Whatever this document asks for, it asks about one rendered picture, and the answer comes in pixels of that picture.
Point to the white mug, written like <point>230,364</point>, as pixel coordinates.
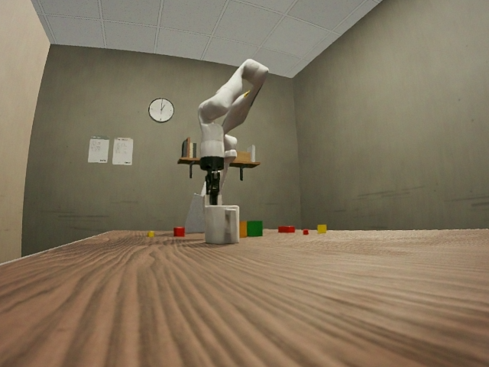
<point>217,222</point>

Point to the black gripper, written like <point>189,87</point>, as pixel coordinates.
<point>214,164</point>

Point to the green cube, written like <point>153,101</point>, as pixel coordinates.
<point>254,228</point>

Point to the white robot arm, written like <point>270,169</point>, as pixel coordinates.
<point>215,142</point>

